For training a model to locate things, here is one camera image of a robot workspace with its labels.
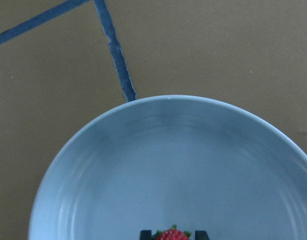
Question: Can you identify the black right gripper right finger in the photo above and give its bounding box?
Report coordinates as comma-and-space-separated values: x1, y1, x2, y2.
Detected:
194, 230, 210, 240

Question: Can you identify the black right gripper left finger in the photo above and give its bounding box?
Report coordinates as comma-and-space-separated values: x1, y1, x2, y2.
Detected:
139, 230, 153, 240

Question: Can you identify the red strawberry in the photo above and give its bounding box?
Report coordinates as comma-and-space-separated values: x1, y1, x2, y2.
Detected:
151, 224, 192, 240

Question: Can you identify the blue plate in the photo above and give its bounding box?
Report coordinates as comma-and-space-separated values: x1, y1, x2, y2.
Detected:
28, 95, 307, 240

